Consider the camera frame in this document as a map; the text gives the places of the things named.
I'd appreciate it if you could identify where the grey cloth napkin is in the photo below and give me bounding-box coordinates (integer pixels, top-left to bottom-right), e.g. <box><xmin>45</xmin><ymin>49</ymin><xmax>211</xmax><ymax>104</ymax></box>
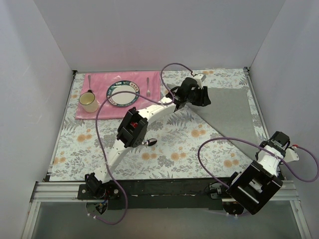
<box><xmin>166</xmin><ymin>83</ymin><xmax>259</xmax><ymax>150</ymax></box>

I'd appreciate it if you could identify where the spoon with green handle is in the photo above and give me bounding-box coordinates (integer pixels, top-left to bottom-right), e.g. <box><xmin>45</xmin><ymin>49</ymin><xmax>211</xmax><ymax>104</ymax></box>
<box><xmin>141</xmin><ymin>138</ymin><xmax>158</xmax><ymax>146</ymax></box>

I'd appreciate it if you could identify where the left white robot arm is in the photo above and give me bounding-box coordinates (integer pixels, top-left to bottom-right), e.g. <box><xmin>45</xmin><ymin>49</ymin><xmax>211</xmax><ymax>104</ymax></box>
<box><xmin>85</xmin><ymin>74</ymin><xmax>211</xmax><ymax>199</ymax></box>

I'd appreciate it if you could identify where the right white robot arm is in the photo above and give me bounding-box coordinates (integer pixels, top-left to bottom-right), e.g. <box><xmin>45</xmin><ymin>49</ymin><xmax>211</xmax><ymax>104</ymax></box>
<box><xmin>225</xmin><ymin>131</ymin><xmax>290</xmax><ymax>215</ymax></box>

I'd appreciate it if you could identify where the silver fork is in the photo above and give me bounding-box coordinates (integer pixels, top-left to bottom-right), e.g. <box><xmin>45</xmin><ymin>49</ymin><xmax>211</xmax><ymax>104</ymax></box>
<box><xmin>147</xmin><ymin>77</ymin><xmax>151</xmax><ymax>97</ymax></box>

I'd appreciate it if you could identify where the floral tablecloth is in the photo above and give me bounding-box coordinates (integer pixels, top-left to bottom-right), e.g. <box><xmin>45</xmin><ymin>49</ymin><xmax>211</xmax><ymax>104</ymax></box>
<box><xmin>48</xmin><ymin>69</ymin><xmax>267</xmax><ymax>182</ymax></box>

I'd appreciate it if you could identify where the dark jar red lid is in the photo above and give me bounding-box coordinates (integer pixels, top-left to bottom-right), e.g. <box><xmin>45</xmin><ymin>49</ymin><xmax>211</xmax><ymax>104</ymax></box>
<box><xmin>131</xmin><ymin>122</ymin><xmax>138</xmax><ymax>128</ymax></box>

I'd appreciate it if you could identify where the white plate patterned rim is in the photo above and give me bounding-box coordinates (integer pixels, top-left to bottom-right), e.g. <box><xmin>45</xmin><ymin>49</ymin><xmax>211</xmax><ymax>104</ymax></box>
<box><xmin>106</xmin><ymin>80</ymin><xmax>140</xmax><ymax>107</ymax></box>

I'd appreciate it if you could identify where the silver spoon on placemat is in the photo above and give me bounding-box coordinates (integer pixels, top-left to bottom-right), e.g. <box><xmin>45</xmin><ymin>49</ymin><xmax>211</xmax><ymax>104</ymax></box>
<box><xmin>88</xmin><ymin>75</ymin><xmax>93</xmax><ymax>93</ymax></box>

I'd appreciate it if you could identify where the cream enamel mug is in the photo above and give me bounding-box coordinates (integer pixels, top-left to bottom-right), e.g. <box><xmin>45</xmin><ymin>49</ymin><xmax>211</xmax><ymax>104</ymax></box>
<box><xmin>79</xmin><ymin>92</ymin><xmax>99</xmax><ymax>113</ymax></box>

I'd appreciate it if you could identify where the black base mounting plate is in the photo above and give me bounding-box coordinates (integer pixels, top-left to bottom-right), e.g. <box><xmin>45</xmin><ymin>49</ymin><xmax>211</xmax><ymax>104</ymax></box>
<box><xmin>77</xmin><ymin>177</ymin><xmax>256</xmax><ymax>210</ymax></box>

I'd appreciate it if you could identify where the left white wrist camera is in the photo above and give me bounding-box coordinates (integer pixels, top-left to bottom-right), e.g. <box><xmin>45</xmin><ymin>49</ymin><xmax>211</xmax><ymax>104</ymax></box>
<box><xmin>193</xmin><ymin>73</ymin><xmax>206</xmax><ymax>89</ymax></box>

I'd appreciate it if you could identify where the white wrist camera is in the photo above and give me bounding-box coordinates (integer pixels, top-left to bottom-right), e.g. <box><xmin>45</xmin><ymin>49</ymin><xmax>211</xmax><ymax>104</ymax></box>
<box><xmin>284</xmin><ymin>146</ymin><xmax>300</xmax><ymax>163</ymax></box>
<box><xmin>193</xmin><ymin>73</ymin><xmax>206</xmax><ymax>89</ymax></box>

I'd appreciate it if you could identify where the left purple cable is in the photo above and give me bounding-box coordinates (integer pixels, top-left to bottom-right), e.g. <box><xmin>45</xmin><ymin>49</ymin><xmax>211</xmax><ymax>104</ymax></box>
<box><xmin>94</xmin><ymin>62</ymin><xmax>197</xmax><ymax>226</ymax></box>

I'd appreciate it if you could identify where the purple cable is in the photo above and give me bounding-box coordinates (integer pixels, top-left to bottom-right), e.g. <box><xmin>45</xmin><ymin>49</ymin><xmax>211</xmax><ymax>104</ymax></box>
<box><xmin>94</xmin><ymin>62</ymin><xmax>197</xmax><ymax>226</ymax></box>
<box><xmin>198</xmin><ymin>138</ymin><xmax>319</xmax><ymax>218</ymax></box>

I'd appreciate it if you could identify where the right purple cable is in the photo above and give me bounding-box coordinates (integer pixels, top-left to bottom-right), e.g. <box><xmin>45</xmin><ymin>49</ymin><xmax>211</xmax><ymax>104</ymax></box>
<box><xmin>198</xmin><ymin>138</ymin><xmax>319</xmax><ymax>218</ymax></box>

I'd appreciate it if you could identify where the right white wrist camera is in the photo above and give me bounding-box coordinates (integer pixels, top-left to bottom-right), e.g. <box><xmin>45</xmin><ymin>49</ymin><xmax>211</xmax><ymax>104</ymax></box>
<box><xmin>284</xmin><ymin>146</ymin><xmax>300</xmax><ymax>163</ymax></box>

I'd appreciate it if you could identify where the aluminium frame rail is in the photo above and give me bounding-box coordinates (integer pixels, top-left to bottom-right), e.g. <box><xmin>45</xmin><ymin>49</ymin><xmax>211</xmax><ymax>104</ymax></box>
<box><xmin>22</xmin><ymin>181</ymin><xmax>311</xmax><ymax>239</ymax></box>

